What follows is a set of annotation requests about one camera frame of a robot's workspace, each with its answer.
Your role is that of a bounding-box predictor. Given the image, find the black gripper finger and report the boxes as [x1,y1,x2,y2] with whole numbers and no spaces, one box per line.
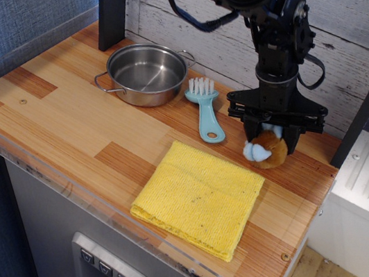
[282,126,304,155]
[243,118,262,142]

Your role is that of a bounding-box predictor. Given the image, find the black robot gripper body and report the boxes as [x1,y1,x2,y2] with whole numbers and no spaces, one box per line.
[227,79,328,133]

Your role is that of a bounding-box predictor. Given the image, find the blue and brown plush mouse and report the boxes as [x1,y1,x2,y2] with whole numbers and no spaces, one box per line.
[243,123,288,169]

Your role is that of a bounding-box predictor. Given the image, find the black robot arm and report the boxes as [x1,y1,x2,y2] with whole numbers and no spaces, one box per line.
[213,0,328,153]

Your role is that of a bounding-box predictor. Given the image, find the light blue dish brush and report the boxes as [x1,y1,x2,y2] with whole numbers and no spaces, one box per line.
[184,77,225,144]

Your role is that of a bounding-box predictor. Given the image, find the yellow folded cloth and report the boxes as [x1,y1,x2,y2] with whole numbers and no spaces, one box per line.
[130,141,265,262]

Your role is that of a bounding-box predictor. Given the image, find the white ribbed cabinet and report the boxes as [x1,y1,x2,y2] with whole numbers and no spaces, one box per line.
[308,131,369,277]

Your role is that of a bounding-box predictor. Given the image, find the small stainless steel pot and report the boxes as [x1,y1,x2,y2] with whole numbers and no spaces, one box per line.
[94,43,196,107]

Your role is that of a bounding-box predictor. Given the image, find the silver dispenser button panel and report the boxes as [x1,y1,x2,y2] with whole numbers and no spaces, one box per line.
[71,232,146,277]

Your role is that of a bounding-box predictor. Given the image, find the clear acrylic edge guard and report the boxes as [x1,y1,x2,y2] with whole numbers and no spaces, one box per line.
[0,118,338,277]

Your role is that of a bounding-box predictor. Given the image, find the black braided cable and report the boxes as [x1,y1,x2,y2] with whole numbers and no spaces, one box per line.
[149,0,242,37]

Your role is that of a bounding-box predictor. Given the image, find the black left vertical post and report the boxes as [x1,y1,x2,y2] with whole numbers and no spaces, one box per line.
[98,0,126,51]

